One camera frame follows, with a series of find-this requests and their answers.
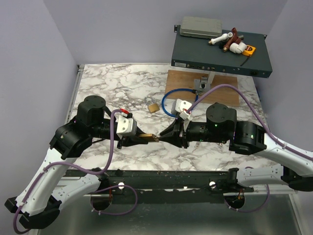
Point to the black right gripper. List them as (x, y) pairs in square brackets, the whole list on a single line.
[(174, 134)]

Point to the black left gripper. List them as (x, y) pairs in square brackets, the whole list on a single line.
[(130, 140)]

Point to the brass padlock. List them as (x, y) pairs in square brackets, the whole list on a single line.
[(152, 106), (149, 137)]

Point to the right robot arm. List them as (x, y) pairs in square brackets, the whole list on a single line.
[(294, 166)]

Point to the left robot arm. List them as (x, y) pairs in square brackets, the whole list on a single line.
[(58, 181)]

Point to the white pipe elbow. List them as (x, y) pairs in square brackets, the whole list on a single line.
[(238, 48)]

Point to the white pipe with brass end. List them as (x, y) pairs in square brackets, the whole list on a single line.
[(223, 38)]

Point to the grey plastic case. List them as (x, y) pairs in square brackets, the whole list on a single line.
[(200, 27)]

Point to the brown pipe fitting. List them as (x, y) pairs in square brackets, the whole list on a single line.
[(233, 39)]

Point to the yellow tape measure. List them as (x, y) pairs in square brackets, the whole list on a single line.
[(249, 51)]

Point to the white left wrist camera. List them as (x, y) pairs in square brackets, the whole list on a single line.
[(126, 125)]

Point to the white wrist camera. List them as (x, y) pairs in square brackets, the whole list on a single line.
[(179, 109), (126, 125)]

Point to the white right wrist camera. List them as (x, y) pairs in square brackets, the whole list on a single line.
[(179, 109)]

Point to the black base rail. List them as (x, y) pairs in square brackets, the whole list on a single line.
[(169, 187)]

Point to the grey metal socket bracket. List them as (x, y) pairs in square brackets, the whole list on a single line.
[(202, 85)]

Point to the blue rack network switch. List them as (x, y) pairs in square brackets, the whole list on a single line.
[(196, 53)]

